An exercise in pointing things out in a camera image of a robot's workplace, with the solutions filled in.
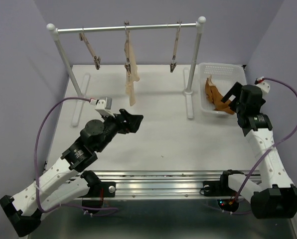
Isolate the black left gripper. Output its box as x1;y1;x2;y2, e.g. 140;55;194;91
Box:
96;109;144;152

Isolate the brown underwear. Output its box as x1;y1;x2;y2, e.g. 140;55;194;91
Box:
204;75;235;115

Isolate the wooden hanger with brown underwear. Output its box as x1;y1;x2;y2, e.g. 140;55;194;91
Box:
170;20;182;73

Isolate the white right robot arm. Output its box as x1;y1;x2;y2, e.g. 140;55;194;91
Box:
200;78;297;219

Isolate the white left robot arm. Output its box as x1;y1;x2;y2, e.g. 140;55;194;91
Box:
0;109;144;238

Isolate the cream underwear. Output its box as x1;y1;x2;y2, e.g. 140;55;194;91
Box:
125;41;140;107

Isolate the empty wooden clip hanger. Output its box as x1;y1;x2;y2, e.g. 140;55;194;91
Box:
79;31;101;70

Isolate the wooden hanger with cream underwear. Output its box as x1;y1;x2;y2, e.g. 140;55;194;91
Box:
124;21;131;77

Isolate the white plastic basket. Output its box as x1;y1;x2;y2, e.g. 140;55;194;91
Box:
198;63;247;119

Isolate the white metal clothes rack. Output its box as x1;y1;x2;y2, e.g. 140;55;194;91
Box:
46;16;206;127

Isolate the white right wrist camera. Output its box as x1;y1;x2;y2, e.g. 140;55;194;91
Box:
255;77;271;97

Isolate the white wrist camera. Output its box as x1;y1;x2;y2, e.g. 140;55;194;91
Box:
255;77;271;97
90;97;115;119

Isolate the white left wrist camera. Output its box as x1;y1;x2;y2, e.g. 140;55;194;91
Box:
90;97;115;119

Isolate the aluminium mounting rail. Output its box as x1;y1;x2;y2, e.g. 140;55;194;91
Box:
31;170;295;202

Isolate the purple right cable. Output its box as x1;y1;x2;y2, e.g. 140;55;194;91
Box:
205;77;297;215

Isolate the purple cable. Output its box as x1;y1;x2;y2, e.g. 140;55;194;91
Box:
205;77;297;215
33;96;120;217

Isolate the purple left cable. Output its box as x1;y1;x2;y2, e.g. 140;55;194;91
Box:
33;96;120;217

